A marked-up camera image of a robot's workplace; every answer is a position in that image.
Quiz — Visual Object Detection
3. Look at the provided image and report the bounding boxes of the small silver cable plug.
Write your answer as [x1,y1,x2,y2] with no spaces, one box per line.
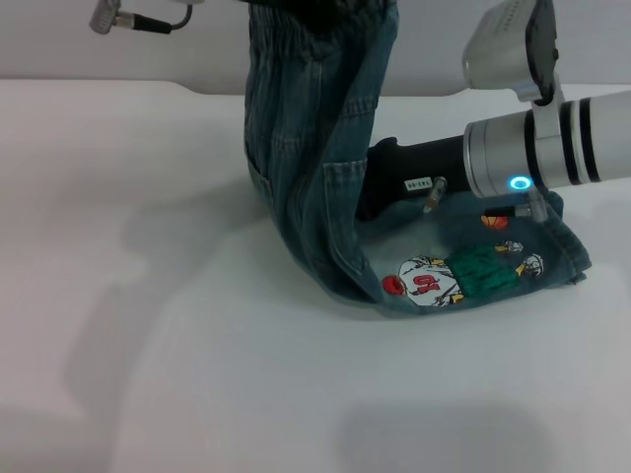
[421,175,448,214]

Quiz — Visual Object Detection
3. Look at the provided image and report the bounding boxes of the blue denim shorts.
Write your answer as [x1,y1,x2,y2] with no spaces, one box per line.
[244,0,593,319]

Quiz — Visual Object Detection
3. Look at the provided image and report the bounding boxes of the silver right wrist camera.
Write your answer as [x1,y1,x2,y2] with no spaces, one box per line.
[461,0,568,107]

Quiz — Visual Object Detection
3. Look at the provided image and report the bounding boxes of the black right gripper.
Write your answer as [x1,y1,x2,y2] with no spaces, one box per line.
[355,135,469,222]

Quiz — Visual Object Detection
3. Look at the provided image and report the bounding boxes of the silver black angled plug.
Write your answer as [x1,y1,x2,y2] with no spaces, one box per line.
[483,191,549,224]

